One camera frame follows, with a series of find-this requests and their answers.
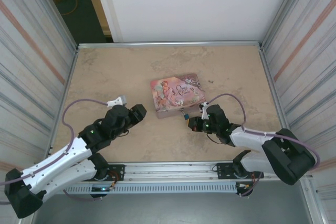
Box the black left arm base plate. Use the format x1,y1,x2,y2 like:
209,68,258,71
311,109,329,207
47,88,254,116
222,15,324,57
103,163,125,183

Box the aluminium table end rail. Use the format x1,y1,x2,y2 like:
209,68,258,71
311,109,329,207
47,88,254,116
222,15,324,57
77,40,264,50

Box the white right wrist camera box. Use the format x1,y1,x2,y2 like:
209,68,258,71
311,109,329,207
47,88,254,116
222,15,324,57
198,102,210,120

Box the pink illustrated tin box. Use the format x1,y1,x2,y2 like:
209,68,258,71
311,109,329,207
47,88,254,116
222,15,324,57
150,72,206,120

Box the aluminium table side rail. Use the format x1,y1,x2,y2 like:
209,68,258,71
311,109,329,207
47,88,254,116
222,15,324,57
258,45,292,141
48,47,80,162

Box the aluminium right table side rail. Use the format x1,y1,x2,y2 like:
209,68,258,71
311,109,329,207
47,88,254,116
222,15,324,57
258,45,292,141

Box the aluminium frame post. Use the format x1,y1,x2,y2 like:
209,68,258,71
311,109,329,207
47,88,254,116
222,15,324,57
261,0,316,49
25,0,79,51

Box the wooden door frame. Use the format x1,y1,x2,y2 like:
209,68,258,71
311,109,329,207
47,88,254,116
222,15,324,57
80,0,114,42

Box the orange floor cable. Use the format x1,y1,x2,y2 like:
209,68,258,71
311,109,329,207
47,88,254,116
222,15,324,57
61,0,80,17

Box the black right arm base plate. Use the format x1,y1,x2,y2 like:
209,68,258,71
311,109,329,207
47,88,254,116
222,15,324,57
214,162,265,180

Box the aluminium right frame post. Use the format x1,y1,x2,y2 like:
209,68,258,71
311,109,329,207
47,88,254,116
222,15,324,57
261,0,316,49

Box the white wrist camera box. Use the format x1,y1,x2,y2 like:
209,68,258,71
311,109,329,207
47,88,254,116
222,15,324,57
198,102,210,120
106,95,129,106

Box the aluminium left frame post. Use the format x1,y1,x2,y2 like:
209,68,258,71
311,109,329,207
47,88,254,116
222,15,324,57
25,0,79,51

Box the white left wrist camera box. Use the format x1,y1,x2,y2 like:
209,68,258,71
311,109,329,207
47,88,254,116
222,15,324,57
106,95,129,106

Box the aluminium left table side rail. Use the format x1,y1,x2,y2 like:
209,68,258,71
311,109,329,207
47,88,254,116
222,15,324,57
48,47,80,162

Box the white slotted cable duct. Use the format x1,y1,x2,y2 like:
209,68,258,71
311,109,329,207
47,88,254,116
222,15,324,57
62,183,238,195

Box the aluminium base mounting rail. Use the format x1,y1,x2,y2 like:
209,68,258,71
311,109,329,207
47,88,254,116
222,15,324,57
47,161,279,183

